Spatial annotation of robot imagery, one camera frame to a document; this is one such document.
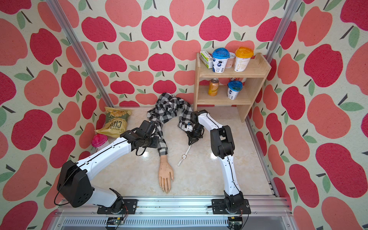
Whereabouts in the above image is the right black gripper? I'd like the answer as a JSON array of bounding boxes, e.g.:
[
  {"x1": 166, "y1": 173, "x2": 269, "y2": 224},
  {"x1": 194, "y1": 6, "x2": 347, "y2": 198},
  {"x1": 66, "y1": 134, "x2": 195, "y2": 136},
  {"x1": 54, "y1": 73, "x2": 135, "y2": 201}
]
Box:
[{"x1": 187, "y1": 126, "x2": 204, "y2": 145}]

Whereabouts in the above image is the rose gold wrist watch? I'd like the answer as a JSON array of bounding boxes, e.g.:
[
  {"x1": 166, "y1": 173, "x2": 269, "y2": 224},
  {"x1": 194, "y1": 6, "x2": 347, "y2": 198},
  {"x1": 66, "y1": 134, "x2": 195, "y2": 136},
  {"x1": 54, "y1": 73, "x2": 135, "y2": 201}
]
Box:
[{"x1": 177, "y1": 146, "x2": 191, "y2": 167}]

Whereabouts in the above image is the black white plaid shirt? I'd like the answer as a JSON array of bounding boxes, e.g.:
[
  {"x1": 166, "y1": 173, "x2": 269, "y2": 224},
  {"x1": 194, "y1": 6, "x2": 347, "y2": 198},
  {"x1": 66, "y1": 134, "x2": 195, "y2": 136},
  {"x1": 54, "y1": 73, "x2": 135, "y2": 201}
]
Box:
[{"x1": 147, "y1": 93, "x2": 194, "y2": 156}]

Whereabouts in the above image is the mannequin hand and forearm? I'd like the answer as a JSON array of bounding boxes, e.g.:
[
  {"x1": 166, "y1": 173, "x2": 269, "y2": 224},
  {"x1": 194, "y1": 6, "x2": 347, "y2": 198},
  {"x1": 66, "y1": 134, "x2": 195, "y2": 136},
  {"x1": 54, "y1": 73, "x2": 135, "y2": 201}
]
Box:
[{"x1": 158, "y1": 155, "x2": 174, "y2": 193}]

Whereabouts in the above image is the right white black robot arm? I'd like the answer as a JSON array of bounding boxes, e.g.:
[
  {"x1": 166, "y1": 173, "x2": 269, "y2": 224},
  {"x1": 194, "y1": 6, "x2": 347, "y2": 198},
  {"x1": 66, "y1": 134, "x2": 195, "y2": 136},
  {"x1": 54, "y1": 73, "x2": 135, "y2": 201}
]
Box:
[{"x1": 186, "y1": 110, "x2": 244, "y2": 212}]

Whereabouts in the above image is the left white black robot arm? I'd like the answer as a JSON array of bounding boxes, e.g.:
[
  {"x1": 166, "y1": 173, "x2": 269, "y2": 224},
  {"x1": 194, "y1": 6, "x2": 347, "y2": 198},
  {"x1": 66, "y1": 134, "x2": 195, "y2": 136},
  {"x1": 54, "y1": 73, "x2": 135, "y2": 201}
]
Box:
[{"x1": 57, "y1": 120, "x2": 158, "y2": 213}]

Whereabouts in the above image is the yellow green chips bag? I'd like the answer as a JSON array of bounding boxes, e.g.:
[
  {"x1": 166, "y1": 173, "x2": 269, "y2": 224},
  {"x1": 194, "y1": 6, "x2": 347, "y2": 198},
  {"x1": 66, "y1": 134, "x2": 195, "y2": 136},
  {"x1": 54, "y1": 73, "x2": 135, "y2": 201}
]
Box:
[{"x1": 96, "y1": 107, "x2": 132, "y2": 138}]

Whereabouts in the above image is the pink lid drink cup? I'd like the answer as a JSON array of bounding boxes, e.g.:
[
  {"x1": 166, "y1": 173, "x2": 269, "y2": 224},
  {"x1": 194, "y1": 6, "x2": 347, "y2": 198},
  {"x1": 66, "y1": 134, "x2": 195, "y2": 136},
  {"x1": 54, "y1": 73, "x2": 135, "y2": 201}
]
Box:
[{"x1": 91, "y1": 134, "x2": 110, "y2": 151}]

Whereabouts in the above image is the orange soda can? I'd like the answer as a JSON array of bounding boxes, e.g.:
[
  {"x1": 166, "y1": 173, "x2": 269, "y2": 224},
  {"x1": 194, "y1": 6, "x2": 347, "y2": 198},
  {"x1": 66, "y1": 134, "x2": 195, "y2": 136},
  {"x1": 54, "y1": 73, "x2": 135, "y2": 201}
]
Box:
[{"x1": 208, "y1": 78, "x2": 219, "y2": 96}]

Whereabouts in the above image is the blue lid yogurt cup lower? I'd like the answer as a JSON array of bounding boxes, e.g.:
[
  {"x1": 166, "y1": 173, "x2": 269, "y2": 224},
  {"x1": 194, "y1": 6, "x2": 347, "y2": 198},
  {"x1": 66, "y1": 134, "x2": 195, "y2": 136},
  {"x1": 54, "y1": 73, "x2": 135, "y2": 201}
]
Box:
[{"x1": 227, "y1": 80, "x2": 243, "y2": 100}]

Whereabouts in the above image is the blue lid yogurt cup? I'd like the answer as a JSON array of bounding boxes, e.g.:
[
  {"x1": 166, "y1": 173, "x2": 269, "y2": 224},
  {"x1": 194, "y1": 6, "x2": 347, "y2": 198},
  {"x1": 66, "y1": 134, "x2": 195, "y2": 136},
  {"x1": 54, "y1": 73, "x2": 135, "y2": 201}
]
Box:
[
  {"x1": 227, "y1": 80, "x2": 243, "y2": 100},
  {"x1": 212, "y1": 48, "x2": 230, "y2": 73}
]

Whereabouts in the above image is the green white carton box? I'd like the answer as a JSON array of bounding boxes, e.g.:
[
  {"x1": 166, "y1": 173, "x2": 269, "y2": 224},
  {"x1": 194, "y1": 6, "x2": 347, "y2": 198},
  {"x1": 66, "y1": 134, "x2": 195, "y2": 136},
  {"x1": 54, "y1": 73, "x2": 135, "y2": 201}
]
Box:
[{"x1": 199, "y1": 50, "x2": 213, "y2": 69}]

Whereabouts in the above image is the small pink white cup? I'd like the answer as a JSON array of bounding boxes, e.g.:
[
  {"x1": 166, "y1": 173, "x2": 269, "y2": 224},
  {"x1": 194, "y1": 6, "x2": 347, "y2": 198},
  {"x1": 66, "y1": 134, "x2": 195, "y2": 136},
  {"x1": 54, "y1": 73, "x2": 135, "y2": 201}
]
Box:
[{"x1": 225, "y1": 52, "x2": 236, "y2": 69}]

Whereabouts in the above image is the blue lid yogurt cup top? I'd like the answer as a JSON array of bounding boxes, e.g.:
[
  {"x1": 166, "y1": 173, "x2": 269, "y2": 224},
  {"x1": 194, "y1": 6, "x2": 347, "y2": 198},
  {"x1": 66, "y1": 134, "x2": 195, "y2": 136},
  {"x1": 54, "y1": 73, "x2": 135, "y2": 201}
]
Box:
[{"x1": 212, "y1": 48, "x2": 230, "y2": 73}]

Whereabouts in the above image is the left controller board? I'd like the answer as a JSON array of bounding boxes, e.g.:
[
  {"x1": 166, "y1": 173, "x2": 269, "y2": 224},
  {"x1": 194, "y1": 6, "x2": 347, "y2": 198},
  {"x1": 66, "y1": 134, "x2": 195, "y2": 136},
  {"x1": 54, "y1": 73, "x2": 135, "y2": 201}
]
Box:
[{"x1": 106, "y1": 217, "x2": 124, "y2": 227}]

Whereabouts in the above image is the controller board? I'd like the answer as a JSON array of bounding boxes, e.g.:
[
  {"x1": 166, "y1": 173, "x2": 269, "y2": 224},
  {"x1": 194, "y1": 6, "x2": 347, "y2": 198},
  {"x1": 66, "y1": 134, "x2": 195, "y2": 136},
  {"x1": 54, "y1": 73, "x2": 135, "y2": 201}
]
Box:
[
  {"x1": 106, "y1": 217, "x2": 124, "y2": 227},
  {"x1": 228, "y1": 217, "x2": 243, "y2": 230}
]

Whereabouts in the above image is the wooden two-tier shelf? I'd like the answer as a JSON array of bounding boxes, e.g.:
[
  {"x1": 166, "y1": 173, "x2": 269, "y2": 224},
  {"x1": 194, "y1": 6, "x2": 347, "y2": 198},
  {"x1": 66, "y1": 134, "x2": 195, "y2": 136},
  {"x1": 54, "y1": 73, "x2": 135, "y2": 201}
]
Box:
[{"x1": 193, "y1": 52, "x2": 272, "y2": 123}]

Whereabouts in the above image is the orange lid white cup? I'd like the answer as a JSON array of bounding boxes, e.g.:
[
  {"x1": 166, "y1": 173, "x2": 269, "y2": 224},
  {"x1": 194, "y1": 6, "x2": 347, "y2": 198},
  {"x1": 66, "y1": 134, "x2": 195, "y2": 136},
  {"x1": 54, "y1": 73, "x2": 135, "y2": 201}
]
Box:
[{"x1": 234, "y1": 47, "x2": 254, "y2": 72}]

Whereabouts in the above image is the right controller board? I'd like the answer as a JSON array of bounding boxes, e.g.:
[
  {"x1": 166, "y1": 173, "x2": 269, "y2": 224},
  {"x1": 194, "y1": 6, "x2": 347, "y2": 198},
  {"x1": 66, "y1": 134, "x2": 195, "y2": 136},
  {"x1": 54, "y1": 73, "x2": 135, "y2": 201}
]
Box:
[{"x1": 228, "y1": 217, "x2": 243, "y2": 230}]

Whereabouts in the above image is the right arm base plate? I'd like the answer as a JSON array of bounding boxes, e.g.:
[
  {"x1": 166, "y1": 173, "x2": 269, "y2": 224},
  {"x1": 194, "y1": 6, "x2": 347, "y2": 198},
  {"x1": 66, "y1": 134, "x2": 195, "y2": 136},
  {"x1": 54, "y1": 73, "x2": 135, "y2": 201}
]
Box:
[{"x1": 208, "y1": 199, "x2": 251, "y2": 215}]

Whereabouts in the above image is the left aluminium corner post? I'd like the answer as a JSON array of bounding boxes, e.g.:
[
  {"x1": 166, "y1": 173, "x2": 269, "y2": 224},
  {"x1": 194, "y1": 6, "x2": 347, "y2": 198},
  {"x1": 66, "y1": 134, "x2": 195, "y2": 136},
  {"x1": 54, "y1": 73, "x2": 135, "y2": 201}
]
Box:
[{"x1": 45, "y1": 0, "x2": 115, "y2": 108}]

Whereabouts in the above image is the aluminium corner post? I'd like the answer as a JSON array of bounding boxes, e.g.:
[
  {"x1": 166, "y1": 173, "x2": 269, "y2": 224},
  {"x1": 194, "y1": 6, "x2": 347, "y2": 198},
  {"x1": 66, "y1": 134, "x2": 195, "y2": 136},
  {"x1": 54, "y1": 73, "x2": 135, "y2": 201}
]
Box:
[
  {"x1": 265, "y1": 0, "x2": 302, "y2": 63},
  {"x1": 45, "y1": 0, "x2": 115, "y2": 108}
]

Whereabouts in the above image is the right aluminium corner post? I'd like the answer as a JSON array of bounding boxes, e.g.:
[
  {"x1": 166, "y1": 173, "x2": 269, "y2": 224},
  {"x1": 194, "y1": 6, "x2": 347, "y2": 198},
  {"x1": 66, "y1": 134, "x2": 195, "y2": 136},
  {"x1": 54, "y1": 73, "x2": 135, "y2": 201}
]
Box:
[{"x1": 265, "y1": 0, "x2": 302, "y2": 63}]

